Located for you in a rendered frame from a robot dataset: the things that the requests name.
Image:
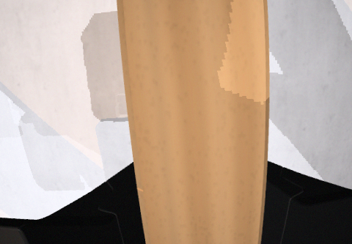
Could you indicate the light brown wooden board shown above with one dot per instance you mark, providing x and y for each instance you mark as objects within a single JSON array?
[{"x": 197, "y": 90}]

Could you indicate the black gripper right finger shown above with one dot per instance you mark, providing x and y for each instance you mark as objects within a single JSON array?
[{"x": 303, "y": 210}]

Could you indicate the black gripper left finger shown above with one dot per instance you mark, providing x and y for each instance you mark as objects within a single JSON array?
[{"x": 108, "y": 214}]

